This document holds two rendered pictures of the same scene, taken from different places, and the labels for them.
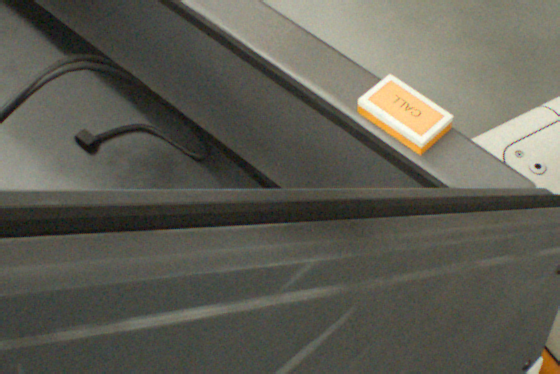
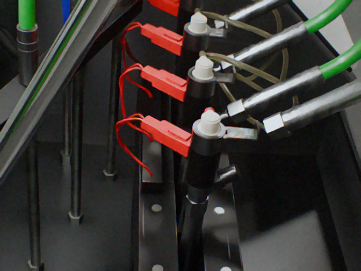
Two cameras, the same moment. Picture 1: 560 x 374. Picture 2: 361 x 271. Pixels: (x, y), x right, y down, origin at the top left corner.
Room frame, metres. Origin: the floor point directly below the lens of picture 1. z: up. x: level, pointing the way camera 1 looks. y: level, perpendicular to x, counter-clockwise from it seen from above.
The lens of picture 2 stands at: (0.05, -0.02, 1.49)
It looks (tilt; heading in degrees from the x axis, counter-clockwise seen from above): 39 degrees down; 39
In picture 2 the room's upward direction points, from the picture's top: 8 degrees clockwise
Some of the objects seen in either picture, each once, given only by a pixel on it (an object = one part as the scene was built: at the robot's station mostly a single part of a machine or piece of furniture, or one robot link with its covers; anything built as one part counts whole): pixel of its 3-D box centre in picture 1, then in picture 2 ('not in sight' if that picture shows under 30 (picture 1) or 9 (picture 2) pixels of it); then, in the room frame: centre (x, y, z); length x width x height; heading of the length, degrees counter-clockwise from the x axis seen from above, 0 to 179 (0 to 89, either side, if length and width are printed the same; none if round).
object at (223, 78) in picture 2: not in sight; (217, 74); (0.49, 0.30, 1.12); 0.03 x 0.02 x 0.01; 137
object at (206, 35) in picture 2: not in sight; (195, 109); (0.54, 0.36, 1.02); 0.05 x 0.03 x 0.21; 137
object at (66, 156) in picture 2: not in sight; (66, 105); (0.51, 0.55, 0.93); 0.02 x 0.02 x 0.19; 47
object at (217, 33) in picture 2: not in sight; (210, 28); (0.54, 0.36, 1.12); 0.03 x 0.02 x 0.01; 137
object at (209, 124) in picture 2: not in sight; (208, 128); (0.42, 0.25, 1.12); 0.02 x 0.02 x 0.03
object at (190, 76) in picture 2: not in sight; (200, 157); (0.48, 0.30, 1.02); 0.05 x 0.03 x 0.21; 137
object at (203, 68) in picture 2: not in sight; (202, 73); (0.48, 0.31, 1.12); 0.02 x 0.02 x 0.03
